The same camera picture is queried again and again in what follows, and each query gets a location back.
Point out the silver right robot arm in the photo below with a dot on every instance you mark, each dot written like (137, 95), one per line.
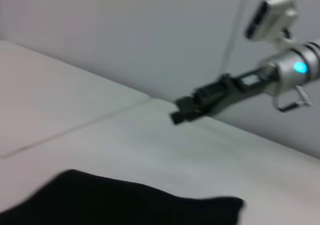
(295, 70)

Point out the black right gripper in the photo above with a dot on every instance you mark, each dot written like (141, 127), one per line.
(232, 90)

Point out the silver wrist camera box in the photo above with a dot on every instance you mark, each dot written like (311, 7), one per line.
(270, 15)

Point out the black shirt with white print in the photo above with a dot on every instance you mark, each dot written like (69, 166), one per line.
(112, 202)

